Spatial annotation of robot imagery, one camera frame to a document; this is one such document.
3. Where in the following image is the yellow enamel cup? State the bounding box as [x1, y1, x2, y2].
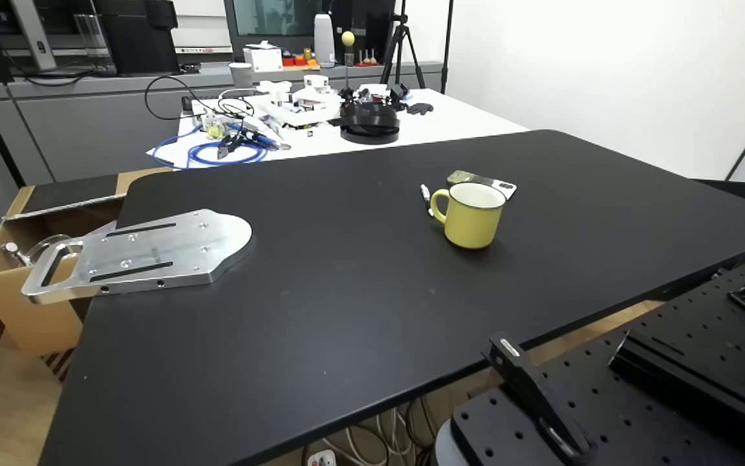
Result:
[428, 184, 505, 250]

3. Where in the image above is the olive green card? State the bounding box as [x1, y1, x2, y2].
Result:
[446, 170, 475, 187]

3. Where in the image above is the black headset on table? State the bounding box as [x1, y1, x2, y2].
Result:
[338, 91, 400, 146]

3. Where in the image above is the white and black card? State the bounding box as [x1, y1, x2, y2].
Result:
[475, 175, 518, 199]

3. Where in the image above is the white side table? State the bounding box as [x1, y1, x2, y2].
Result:
[146, 87, 521, 170]

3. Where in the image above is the silver metal mounting plate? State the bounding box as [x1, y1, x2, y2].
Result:
[21, 206, 252, 303]

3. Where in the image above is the yellow ball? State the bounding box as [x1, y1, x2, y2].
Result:
[342, 30, 356, 46]

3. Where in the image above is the white small box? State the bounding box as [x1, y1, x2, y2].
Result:
[242, 41, 281, 72]

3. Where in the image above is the white cylindrical speaker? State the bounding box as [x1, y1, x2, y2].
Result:
[312, 13, 336, 67]

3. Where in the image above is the cardboard box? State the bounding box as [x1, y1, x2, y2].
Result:
[0, 169, 153, 358]

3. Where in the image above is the black optical breadboard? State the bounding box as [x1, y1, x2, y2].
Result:
[435, 254, 745, 466]

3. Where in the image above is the blue cable coil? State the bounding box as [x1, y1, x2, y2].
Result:
[186, 138, 268, 169]

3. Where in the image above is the black camera tripod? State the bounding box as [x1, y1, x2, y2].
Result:
[379, 3, 427, 86]

